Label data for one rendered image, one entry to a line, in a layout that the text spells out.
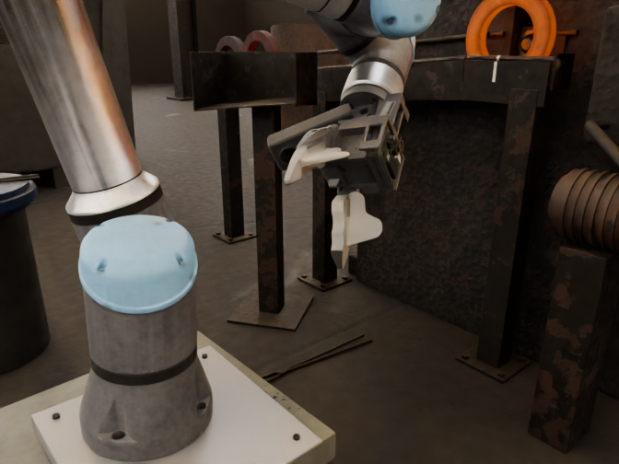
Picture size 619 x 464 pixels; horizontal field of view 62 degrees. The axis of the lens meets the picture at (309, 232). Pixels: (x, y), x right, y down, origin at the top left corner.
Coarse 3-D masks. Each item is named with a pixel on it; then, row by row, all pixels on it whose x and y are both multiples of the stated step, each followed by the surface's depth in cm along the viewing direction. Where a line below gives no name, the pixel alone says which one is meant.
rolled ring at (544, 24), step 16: (496, 0) 106; (512, 0) 104; (528, 0) 101; (544, 0) 101; (480, 16) 110; (544, 16) 100; (480, 32) 111; (544, 32) 100; (480, 48) 112; (544, 48) 101
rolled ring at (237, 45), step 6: (228, 36) 183; (234, 36) 185; (222, 42) 187; (228, 42) 184; (234, 42) 181; (240, 42) 182; (216, 48) 190; (222, 48) 188; (228, 48) 189; (234, 48) 182; (240, 48) 181
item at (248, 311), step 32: (192, 64) 123; (224, 64) 141; (256, 64) 140; (288, 64) 137; (224, 96) 143; (256, 96) 142; (288, 96) 140; (256, 128) 132; (256, 160) 135; (256, 192) 138; (256, 224) 141; (256, 320) 145; (288, 320) 145
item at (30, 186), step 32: (0, 192) 113; (32, 192) 120; (0, 224) 115; (0, 256) 116; (32, 256) 127; (0, 288) 118; (32, 288) 126; (0, 320) 119; (32, 320) 127; (0, 352) 121; (32, 352) 127
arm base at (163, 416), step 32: (96, 384) 55; (128, 384) 54; (160, 384) 55; (192, 384) 58; (96, 416) 55; (128, 416) 54; (160, 416) 55; (192, 416) 58; (96, 448) 56; (128, 448) 54; (160, 448) 55
